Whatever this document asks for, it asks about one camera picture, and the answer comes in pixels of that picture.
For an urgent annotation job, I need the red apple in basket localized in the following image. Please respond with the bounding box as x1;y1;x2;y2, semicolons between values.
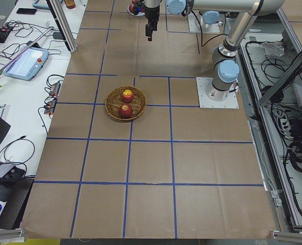
119;104;133;119

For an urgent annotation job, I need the red apple with yellow top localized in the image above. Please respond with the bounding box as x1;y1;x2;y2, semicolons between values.
121;89;134;103

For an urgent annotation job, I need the green handled reacher stick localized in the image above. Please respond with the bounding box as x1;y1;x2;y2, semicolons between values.
0;27;54;87

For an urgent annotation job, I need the red apple on plate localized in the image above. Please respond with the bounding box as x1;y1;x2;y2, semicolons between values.
129;3;139;16

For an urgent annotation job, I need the brown paper table cover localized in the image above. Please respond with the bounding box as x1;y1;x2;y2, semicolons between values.
22;1;275;239

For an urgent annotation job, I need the aluminium frame post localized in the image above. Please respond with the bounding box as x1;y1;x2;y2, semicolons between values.
46;0;78;53

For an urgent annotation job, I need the light blue plate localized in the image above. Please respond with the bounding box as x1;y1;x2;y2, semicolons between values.
128;4;145;17

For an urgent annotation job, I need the woven wicker basket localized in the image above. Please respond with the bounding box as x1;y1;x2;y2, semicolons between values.
105;86;146;123

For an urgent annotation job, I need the blue teach pendant tablet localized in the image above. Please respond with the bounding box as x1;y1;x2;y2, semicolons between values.
3;47;49;81

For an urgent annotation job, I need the black smartphone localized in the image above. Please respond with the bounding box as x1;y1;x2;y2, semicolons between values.
16;8;37;15

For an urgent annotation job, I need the white power strip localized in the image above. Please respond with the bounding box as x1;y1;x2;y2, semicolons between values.
278;114;293;140

